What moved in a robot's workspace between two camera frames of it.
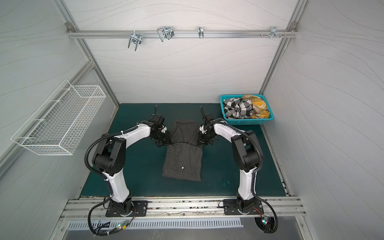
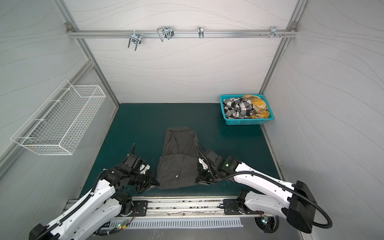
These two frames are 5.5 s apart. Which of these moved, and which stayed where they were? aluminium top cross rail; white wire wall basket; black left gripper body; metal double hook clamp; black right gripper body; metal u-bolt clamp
Moved: black left gripper body; black right gripper body
Stayed: aluminium top cross rail; metal double hook clamp; white wire wall basket; metal u-bolt clamp
